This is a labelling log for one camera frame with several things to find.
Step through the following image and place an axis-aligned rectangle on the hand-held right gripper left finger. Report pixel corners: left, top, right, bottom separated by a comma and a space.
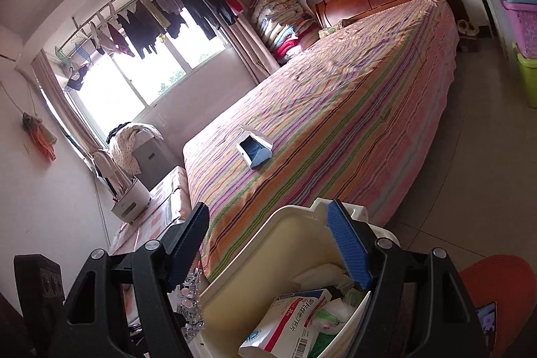
49, 202, 210, 358

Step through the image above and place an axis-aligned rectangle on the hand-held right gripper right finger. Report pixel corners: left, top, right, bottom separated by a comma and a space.
326, 199, 489, 358

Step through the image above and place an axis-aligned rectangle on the white plastic bin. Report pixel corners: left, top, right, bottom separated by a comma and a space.
189, 199, 401, 358

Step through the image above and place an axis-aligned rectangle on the white red medicine box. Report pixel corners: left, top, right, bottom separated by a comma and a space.
238, 289, 332, 358

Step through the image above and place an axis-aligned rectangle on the silver blister pack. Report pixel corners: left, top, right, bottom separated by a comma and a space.
178, 261, 207, 342

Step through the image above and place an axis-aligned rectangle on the white desktop organizer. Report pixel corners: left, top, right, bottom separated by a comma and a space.
110, 178, 151, 222

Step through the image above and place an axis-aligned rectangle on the grey cabinet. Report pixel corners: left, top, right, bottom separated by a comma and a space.
133, 136, 177, 191

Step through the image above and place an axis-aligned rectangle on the chair with white garment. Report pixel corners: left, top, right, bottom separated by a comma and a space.
92, 148, 127, 195

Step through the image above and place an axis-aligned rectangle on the blue white open case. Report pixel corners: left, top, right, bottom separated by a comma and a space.
236, 124, 273, 171

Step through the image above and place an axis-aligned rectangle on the dotted white cloth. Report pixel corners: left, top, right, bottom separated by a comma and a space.
106, 122, 164, 178

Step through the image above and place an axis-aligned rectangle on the smartphone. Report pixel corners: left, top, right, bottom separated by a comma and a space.
476, 301, 498, 348

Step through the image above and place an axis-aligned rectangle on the striped bed sheet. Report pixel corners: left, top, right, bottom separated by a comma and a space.
182, 0, 460, 283

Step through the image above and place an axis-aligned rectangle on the orange round stool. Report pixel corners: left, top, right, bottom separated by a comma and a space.
457, 254, 537, 358

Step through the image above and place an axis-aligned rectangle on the window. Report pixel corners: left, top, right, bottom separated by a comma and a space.
67, 8, 229, 132

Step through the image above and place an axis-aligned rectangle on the orange cloth on hook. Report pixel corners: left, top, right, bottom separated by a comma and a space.
22, 112, 58, 162

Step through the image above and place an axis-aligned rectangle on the beige curtain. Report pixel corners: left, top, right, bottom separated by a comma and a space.
220, 12, 282, 84
31, 50, 101, 157

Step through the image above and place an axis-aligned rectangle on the green patterned pillow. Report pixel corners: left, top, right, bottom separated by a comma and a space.
318, 20, 351, 39

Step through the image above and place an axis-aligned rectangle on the stack of folded quilts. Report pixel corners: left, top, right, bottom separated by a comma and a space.
250, 0, 315, 65

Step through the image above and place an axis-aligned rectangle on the row of hanging clothes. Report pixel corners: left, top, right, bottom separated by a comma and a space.
54, 0, 265, 61

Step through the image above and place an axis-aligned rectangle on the green storage box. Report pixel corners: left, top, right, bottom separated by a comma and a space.
514, 43, 537, 109

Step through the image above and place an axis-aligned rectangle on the purple storage box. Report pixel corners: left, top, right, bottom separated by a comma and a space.
499, 0, 537, 59

